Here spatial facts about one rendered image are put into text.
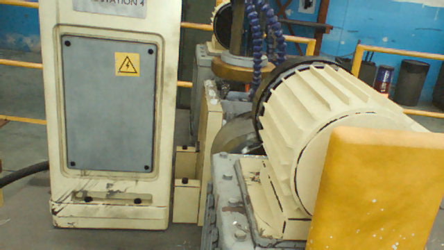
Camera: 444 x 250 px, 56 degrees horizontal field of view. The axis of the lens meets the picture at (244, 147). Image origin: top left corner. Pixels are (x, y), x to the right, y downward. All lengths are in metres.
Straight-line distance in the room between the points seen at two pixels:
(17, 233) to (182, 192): 0.42
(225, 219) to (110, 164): 0.55
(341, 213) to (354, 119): 0.11
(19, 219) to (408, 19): 5.89
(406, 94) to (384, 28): 0.99
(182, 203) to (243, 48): 0.45
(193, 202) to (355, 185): 0.80
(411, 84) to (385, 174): 5.86
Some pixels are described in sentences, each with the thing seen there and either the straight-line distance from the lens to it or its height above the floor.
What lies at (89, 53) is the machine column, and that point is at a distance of 0.99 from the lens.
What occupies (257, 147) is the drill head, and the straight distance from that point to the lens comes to 0.86.
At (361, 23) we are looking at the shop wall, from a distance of 6.33.
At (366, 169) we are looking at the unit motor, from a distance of 0.42.
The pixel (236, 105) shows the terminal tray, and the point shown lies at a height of 1.13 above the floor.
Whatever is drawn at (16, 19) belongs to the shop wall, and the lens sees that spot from 6.94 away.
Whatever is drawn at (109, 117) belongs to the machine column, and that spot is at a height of 1.12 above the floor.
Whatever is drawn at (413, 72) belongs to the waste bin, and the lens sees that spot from 6.24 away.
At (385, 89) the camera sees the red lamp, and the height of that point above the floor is 1.14.
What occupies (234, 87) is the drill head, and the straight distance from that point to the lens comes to 1.36.
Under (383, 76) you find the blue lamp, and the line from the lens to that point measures 1.62.
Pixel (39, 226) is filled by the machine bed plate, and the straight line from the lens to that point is 1.22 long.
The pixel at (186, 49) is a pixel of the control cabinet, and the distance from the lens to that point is 4.28.
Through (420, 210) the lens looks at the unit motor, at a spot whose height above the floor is 1.27.
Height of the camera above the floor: 1.48
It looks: 23 degrees down
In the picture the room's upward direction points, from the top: 8 degrees clockwise
